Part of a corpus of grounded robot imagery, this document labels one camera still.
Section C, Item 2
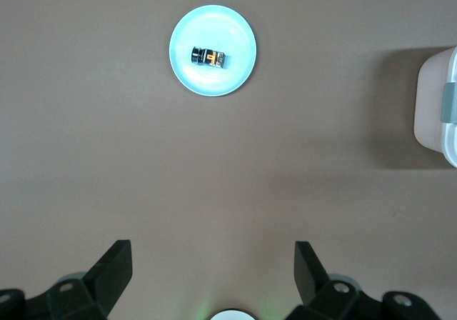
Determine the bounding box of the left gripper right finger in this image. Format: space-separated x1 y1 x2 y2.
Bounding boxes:
285 240 441 320

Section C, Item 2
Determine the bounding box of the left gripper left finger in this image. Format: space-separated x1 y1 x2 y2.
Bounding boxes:
0 239 134 320

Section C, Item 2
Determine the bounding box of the orange black push-button switch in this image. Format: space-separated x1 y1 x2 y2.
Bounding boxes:
190 46 229 69

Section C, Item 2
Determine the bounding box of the brown table mat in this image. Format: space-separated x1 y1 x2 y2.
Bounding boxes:
0 0 457 320

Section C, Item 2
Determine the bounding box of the white lidded storage box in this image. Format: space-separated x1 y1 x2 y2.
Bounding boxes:
413 46 457 169

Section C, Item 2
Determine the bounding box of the light blue round plate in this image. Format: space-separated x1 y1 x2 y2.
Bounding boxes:
169 4 258 98

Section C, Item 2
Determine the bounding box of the grey box latch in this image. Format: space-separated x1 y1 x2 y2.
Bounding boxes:
441 81 457 124

